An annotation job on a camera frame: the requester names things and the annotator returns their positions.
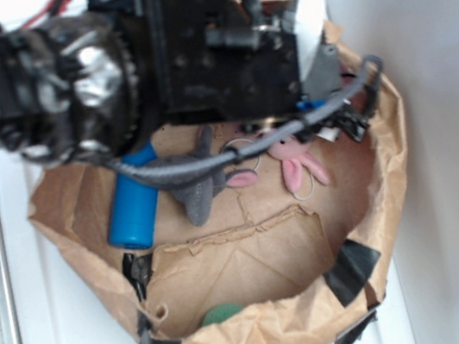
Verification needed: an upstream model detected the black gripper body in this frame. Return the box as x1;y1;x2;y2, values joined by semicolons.
114;0;311;140

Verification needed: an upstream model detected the pink bunny toy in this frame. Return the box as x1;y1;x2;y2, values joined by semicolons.
267;135;331;193

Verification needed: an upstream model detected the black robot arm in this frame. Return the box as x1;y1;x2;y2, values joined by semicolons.
0;0;306;166

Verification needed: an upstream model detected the grey plush mouse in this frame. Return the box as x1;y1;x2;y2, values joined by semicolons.
149;125;258;227

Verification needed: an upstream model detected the blue cylinder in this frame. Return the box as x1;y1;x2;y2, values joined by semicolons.
93;140;172;255

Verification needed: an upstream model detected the brown paper bag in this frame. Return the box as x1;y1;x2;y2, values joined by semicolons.
28;79;408;344

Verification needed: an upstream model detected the green ball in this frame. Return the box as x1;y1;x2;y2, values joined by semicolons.
201;302;243;327

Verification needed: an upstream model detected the grey sleeved cable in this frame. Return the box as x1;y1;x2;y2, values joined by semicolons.
95;52;398;198

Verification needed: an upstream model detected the white key ring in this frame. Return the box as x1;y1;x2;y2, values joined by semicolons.
219;127;318;213

